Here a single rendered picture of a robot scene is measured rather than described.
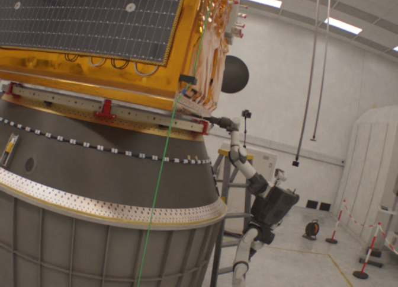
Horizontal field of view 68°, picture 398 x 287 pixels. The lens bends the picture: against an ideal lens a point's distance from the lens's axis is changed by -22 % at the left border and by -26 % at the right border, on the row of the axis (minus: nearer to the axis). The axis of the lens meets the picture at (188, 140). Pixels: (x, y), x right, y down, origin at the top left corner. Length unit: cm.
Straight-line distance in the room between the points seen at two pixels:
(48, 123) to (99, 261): 81
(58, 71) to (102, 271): 111
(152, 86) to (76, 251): 95
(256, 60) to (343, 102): 290
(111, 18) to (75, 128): 63
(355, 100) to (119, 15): 937
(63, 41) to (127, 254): 120
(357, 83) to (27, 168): 983
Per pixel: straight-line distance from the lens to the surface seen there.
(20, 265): 211
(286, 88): 1006
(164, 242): 206
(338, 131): 1038
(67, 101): 199
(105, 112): 195
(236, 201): 598
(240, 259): 307
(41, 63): 199
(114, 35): 177
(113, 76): 177
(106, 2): 185
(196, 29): 176
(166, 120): 211
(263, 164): 592
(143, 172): 199
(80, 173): 188
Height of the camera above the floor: 172
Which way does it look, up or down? 3 degrees down
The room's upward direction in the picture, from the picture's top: 13 degrees clockwise
